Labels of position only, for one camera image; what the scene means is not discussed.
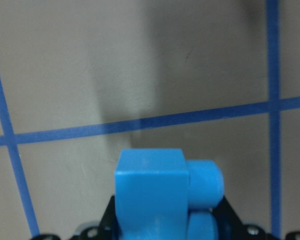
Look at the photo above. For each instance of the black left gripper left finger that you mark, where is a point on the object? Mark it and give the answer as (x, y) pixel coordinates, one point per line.
(107, 229)

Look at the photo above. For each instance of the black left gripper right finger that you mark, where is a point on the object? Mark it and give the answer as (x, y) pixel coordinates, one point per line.
(229, 225)

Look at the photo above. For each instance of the blue toy block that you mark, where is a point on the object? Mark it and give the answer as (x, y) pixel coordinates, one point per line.
(159, 195)

